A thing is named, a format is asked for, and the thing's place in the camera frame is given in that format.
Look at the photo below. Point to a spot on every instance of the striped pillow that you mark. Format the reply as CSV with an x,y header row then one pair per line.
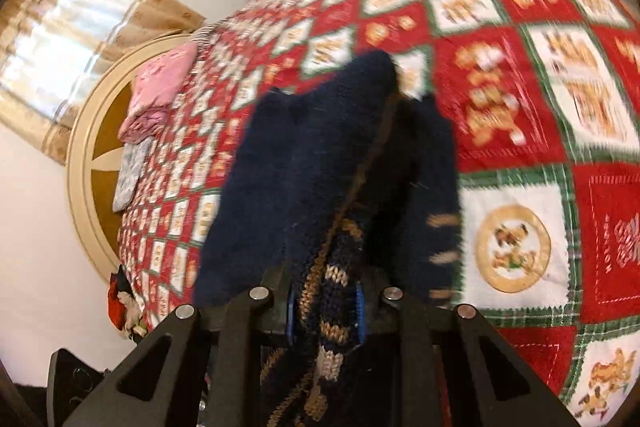
x,y
202,36

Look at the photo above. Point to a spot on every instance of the grey pillow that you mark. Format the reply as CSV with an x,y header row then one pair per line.
x,y
131,172

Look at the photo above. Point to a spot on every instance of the pink folded cloth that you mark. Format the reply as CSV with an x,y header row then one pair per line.
x,y
160,87

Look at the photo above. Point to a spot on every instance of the beige patterned curtain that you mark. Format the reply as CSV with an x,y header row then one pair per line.
x,y
75,32

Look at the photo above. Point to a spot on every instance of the navy striped knit sweater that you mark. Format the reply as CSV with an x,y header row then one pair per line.
x,y
310,157

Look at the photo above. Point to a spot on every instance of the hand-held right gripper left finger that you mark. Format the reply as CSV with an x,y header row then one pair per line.
x,y
290,312

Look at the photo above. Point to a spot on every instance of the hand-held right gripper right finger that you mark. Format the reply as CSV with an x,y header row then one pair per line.
x,y
360,312

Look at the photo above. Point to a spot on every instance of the cream wooden headboard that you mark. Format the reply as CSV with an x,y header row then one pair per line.
x,y
82,167

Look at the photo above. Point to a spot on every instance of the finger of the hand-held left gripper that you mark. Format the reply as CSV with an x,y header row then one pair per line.
x,y
67,382

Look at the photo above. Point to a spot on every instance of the red checked printed blanket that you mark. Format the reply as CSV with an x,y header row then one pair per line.
x,y
525,82

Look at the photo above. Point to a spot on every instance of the red stuffed toy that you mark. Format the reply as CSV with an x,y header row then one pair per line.
x,y
122,302

